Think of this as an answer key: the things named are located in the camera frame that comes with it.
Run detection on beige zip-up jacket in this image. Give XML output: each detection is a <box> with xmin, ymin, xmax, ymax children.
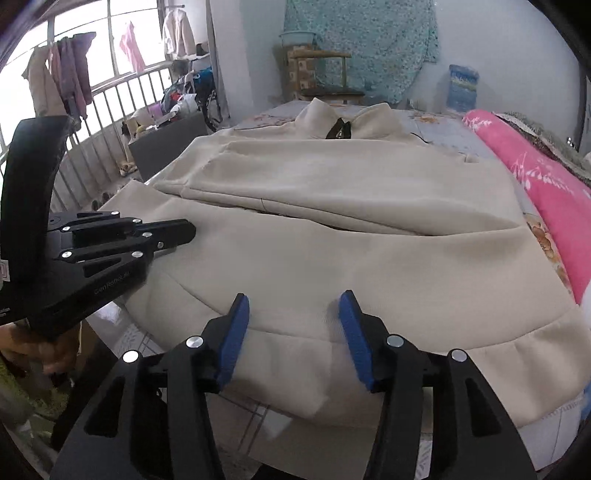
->
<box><xmin>108</xmin><ymin>100</ymin><xmax>590</xmax><ymax>426</ymax></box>

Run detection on hanging purple clothes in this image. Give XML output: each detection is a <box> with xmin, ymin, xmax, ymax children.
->
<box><xmin>22</xmin><ymin>32</ymin><xmax>96</xmax><ymax>121</ymax></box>

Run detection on person's left hand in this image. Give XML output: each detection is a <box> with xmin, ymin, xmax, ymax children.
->
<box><xmin>1</xmin><ymin>323</ymin><xmax>84</xmax><ymax>376</ymax></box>

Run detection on metal window railing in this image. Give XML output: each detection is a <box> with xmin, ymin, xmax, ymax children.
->
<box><xmin>1</xmin><ymin>55</ymin><xmax>171</xmax><ymax>210</ymax></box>

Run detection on floral bed sheet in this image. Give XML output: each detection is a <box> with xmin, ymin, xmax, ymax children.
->
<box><xmin>88</xmin><ymin>101</ymin><xmax>587</xmax><ymax>479</ymax></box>

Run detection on grey flat board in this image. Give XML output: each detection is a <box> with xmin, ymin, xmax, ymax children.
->
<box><xmin>129</xmin><ymin>112</ymin><xmax>209</xmax><ymax>181</ymax></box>

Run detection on pink floral blanket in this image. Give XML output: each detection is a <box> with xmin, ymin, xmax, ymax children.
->
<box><xmin>463</xmin><ymin>110</ymin><xmax>590</xmax><ymax>305</ymax></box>

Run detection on grey fuzzy blanket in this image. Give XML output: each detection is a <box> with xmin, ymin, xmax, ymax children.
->
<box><xmin>496</xmin><ymin>112</ymin><xmax>591</xmax><ymax>186</ymax></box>

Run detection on wooden chair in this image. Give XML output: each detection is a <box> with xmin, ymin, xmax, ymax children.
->
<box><xmin>286</xmin><ymin>44</ymin><xmax>365</xmax><ymax>104</ymax></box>

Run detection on blue water jug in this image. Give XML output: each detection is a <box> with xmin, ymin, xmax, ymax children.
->
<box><xmin>446</xmin><ymin>64</ymin><xmax>480</xmax><ymax>113</ymax></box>

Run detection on teal floral wall curtain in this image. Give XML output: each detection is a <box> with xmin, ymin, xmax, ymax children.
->
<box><xmin>283</xmin><ymin>0</ymin><xmax>440</xmax><ymax>104</ymax></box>

